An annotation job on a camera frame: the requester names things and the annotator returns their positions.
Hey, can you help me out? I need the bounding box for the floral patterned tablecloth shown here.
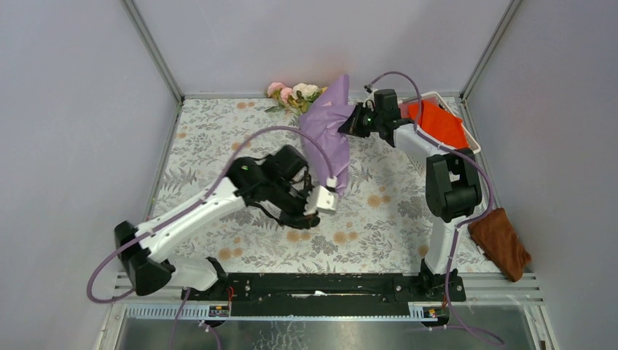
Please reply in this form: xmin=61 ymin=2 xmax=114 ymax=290
xmin=144 ymin=96 xmax=503 ymax=275

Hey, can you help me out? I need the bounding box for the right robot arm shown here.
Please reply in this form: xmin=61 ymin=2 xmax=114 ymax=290
xmin=339 ymin=89 xmax=482 ymax=300

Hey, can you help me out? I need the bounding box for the pink and purple wrapping paper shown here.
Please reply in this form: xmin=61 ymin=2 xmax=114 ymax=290
xmin=299 ymin=74 xmax=355 ymax=196

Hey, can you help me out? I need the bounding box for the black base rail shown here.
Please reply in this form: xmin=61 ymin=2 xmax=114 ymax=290
xmin=182 ymin=273 xmax=466 ymax=317

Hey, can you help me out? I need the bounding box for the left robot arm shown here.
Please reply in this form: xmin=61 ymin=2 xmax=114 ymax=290
xmin=114 ymin=145 xmax=320 ymax=300

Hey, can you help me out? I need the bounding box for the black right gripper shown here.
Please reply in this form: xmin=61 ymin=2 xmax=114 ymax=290
xmin=337 ymin=103 xmax=382 ymax=139

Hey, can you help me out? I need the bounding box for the white fake flower stem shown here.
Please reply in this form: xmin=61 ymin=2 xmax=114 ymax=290
xmin=291 ymin=83 xmax=322 ymax=114

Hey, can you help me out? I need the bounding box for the orange folded paper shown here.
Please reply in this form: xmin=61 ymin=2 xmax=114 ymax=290
xmin=404 ymin=100 xmax=470 ymax=149

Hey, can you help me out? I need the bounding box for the pink fake flower stem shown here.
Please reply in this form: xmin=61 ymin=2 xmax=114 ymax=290
xmin=266 ymin=82 xmax=293 ymax=112

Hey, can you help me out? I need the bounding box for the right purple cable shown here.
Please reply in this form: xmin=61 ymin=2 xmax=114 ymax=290
xmin=364 ymin=71 xmax=506 ymax=350

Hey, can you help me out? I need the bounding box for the brown cloth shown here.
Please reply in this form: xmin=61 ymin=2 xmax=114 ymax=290
xmin=468 ymin=208 xmax=532 ymax=282

